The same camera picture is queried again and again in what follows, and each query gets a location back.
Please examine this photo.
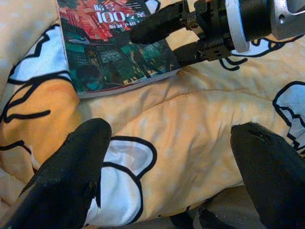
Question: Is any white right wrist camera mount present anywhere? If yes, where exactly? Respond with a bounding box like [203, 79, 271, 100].
[224, 0, 251, 53]

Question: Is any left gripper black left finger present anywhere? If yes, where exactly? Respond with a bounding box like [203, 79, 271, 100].
[0, 118, 112, 229]

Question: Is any red and green paperback book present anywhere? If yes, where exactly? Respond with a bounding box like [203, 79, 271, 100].
[57, 0, 183, 100]

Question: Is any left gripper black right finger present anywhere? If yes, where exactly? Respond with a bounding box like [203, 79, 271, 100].
[231, 122, 305, 229]

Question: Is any yellow cartoon print quilt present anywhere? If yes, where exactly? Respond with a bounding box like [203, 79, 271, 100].
[0, 0, 305, 229]

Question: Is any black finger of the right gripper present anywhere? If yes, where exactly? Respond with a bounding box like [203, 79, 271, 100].
[130, 4, 190, 45]
[171, 42, 203, 65]

